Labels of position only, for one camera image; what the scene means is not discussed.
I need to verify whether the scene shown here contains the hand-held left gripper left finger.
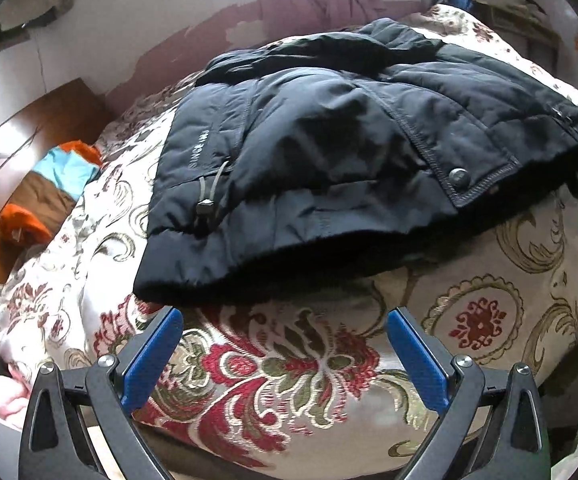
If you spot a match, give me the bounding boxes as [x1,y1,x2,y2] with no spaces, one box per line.
[18,306,185,480]

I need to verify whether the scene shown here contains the black padded jacket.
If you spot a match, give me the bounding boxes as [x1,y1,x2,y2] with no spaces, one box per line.
[134,17,578,306]

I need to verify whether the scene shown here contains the orange brown blue pillow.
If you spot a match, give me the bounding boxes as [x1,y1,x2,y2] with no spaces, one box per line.
[0,140,104,246]

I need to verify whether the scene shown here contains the floral bedspread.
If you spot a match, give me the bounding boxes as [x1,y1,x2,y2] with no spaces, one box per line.
[0,2,578,472]

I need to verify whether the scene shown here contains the wooden side table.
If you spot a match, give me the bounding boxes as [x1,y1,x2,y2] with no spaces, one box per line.
[474,0,566,72]

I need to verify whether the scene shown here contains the wooden headboard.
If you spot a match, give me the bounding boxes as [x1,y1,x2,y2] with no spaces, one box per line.
[0,76,114,346]

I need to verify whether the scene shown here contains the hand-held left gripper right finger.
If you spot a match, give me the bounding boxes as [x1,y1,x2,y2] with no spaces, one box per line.
[386,306,552,480]

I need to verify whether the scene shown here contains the cloth-covered air conditioner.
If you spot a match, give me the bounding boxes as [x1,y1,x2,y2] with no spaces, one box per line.
[0,0,76,56]

